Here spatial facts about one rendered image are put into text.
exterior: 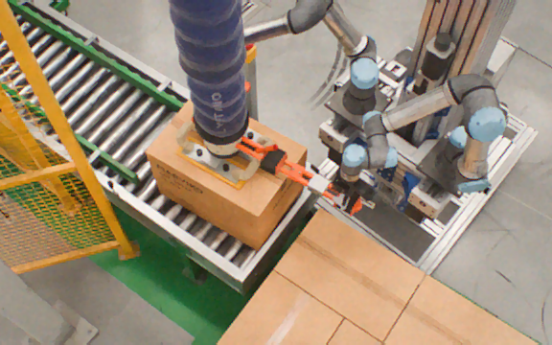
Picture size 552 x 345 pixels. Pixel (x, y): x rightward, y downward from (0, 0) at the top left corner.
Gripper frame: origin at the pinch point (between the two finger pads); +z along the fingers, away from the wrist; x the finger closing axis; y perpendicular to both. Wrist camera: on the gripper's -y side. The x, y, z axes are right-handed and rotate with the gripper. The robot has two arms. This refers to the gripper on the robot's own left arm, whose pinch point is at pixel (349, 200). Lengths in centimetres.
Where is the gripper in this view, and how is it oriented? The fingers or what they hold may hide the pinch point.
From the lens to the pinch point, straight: 247.9
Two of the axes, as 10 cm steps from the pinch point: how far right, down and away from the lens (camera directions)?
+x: -5.3, 7.4, -4.1
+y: -8.5, -4.6, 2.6
